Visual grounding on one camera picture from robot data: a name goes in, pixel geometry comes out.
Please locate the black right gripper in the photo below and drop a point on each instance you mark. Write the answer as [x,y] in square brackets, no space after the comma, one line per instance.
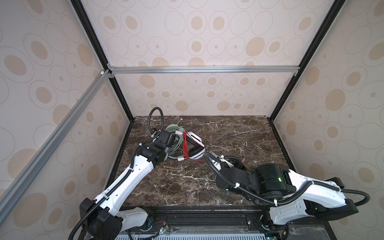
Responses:
[240,169]

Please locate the mint green headphones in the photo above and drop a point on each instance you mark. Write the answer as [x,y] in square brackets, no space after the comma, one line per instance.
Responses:
[176,129]

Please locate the black white headphones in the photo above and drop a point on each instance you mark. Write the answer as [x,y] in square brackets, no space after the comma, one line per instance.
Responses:
[192,147]

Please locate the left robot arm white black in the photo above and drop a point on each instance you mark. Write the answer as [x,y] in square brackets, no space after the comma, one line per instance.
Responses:
[102,217]

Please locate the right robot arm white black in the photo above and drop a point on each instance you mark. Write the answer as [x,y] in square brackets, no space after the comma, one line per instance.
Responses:
[287,195]

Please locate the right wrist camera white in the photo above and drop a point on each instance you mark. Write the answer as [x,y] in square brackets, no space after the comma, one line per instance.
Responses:
[220,162]

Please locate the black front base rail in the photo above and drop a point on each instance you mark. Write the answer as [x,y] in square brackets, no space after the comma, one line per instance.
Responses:
[221,223]

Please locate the silver aluminium rail back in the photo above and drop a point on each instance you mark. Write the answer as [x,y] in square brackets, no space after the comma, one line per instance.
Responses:
[205,70]

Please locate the silver aluminium rail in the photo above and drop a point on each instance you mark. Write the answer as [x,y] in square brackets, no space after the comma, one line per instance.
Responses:
[205,70]
[21,184]

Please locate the silver aluminium rail left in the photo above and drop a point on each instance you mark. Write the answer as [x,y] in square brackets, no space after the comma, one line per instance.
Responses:
[21,184]

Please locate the black corner frame post left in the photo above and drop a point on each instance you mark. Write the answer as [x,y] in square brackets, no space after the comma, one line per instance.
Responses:
[94,40]

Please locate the black corner frame post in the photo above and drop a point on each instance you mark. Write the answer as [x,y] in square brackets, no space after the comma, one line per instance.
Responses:
[94,40]
[313,47]

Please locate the black corner frame post right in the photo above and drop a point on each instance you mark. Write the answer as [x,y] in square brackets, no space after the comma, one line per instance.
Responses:
[313,47]

